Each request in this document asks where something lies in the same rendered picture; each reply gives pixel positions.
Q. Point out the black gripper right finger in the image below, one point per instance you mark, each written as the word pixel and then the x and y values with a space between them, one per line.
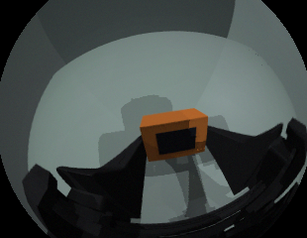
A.
pixel 239 155

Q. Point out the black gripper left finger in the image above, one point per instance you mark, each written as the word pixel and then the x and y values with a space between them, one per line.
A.
pixel 120 180

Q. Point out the orange block with black square face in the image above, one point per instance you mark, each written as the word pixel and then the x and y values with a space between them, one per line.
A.
pixel 174 134

